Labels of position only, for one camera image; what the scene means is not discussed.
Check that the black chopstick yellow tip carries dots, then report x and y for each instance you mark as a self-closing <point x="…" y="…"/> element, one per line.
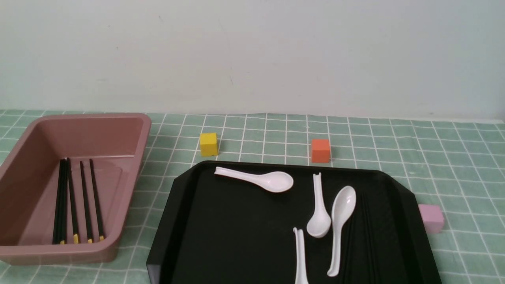
<point x="64" y="194"/>
<point x="89" y="231"/>
<point x="99" y="217"/>
<point x="75" y="227"/>
<point x="58" y="204"/>

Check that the white spoon top left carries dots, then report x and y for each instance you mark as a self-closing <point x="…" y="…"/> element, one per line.
<point x="275" y="182"/>

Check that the black chopstick yellow tip leftmost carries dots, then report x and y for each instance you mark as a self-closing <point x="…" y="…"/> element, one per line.
<point x="58" y="204"/>

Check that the white spoon bottom edge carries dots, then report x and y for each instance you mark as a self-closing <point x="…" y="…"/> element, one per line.
<point x="301" y="271"/>

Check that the orange cube block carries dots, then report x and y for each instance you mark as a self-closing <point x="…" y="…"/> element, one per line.
<point x="320" y="151"/>

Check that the black plastic tray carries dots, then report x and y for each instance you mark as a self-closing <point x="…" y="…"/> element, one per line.
<point x="221" y="230"/>

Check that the white spoon long right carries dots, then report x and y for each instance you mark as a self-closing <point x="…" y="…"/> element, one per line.
<point x="342" y="208"/>

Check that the pink cube block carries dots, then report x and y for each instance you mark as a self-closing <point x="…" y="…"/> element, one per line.
<point x="432" y="217"/>

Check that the white spoon centre upright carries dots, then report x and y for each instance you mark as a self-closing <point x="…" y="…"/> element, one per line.
<point x="320" y="222"/>

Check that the yellow cube block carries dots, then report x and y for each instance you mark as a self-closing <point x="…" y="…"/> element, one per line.
<point x="208" y="144"/>

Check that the black chopstick yellow tip rightmost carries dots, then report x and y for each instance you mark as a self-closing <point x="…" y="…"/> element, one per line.
<point x="99" y="217"/>

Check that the green checkered tablecloth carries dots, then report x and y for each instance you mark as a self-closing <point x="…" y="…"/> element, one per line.
<point x="457" y="165"/>

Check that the pink plastic bin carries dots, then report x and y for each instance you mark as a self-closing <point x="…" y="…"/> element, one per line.
<point x="29" y="178"/>

